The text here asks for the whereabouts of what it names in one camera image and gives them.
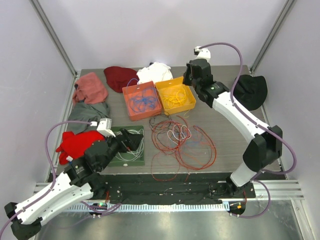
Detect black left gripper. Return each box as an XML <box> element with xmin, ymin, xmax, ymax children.
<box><xmin>98</xmin><ymin>128</ymin><xmax>143</xmax><ymax>171</ymax></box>

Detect orange yellow cable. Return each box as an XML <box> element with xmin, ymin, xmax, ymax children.
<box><xmin>172</xmin><ymin>84</ymin><xmax>193</xmax><ymax>119</ymax></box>

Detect white cable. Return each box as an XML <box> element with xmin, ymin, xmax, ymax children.
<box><xmin>115</xmin><ymin>129</ymin><xmax>146</xmax><ymax>162</ymax></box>

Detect bright yellow cable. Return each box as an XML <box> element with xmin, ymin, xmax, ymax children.
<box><xmin>162</xmin><ymin>87</ymin><xmax>187</xmax><ymax>110</ymax></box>

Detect purple blue cable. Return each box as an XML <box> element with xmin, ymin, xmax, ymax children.
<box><xmin>128</xmin><ymin>94</ymin><xmax>156</xmax><ymax>113</ymax></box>

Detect red cable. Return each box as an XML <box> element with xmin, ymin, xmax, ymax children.
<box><xmin>150</xmin><ymin>115</ymin><xmax>217</xmax><ymax>182</ymax></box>

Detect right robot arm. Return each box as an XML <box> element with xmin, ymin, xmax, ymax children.
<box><xmin>183</xmin><ymin>58</ymin><xmax>283</xmax><ymax>198</ymax></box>

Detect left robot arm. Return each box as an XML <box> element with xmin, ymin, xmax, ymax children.
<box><xmin>4</xmin><ymin>128</ymin><xmax>144</xmax><ymax>240</ymax></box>

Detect green plastic tray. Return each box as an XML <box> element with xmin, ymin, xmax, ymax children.
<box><xmin>108</xmin><ymin>125</ymin><xmax>145</xmax><ymax>167</ymax></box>

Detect yellow plastic tray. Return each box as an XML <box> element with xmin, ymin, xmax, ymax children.
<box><xmin>155</xmin><ymin>76</ymin><xmax>196</xmax><ymax>115</ymax></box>

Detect white cloth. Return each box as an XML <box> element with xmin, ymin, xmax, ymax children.
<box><xmin>136</xmin><ymin>62</ymin><xmax>173</xmax><ymax>85</ymax></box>

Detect coral orange plastic tray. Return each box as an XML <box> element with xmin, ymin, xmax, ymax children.
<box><xmin>122</xmin><ymin>81</ymin><xmax>162</xmax><ymax>121</ymax></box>

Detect grey cloth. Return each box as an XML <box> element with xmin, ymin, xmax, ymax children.
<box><xmin>67</xmin><ymin>102</ymin><xmax>111</xmax><ymax>135</ymax></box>

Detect bright red cloth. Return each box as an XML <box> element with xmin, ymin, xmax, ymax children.
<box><xmin>55</xmin><ymin>131</ymin><xmax>105</xmax><ymax>165</ymax></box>

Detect dark red cloth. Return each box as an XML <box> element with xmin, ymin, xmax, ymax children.
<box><xmin>103</xmin><ymin>66</ymin><xmax>139</xmax><ymax>93</ymax></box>

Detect pink cloth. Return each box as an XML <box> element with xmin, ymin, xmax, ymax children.
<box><xmin>72</xmin><ymin>72</ymin><xmax>108</xmax><ymax>105</ymax></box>

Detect black bucket hat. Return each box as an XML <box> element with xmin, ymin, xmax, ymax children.
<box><xmin>233</xmin><ymin>74</ymin><xmax>268</xmax><ymax>111</ymax></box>

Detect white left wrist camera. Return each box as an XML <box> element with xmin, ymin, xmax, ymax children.
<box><xmin>89</xmin><ymin>118</ymin><xmax>116</xmax><ymax>138</ymax></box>

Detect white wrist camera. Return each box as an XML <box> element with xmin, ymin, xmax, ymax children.
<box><xmin>89</xmin><ymin>118</ymin><xmax>116</xmax><ymax>138</ymax></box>
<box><xmin>193</xmin><ymin>46</ymin><xmax>211</xmax><ymax>62</ymax></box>

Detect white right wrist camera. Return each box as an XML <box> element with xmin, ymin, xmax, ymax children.
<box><xmin>193</xmin><ymin>46</ymin><xmax>211</xmax><ymax>62</ymax></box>

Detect brown cable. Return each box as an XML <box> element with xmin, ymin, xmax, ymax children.
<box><xmin>148</xmin><ymin>112</ymin><xmax>176</xmax><ymax>131</ymax></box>

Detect white slotted cable duct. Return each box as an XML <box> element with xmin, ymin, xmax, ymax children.
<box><xmin>63</xmin><ymin>201</ymin><xmax>230</xmax><ymax>214</ymax></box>

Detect right aluminium frame post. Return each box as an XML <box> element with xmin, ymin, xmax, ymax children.
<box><xmin>249</xmin><ymin>0</ymin><xmax>297</xmax><ymax>75</ymax></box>

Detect aluminium frame post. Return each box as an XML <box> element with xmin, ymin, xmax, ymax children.
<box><xmin>28</xmin><ymin>0</ymin><xmax>79</xmax><ymax>77</ymax></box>
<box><xmin>249</xmin><ymin>0</ymin><xmax>297</xmax><ymax>75</ymax></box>

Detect left aluminium frame post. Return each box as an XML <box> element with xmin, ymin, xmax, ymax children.
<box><xmin>28</xmin><ymin>0</ymin><xmax>79</xmax><ymax>77</ymax></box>

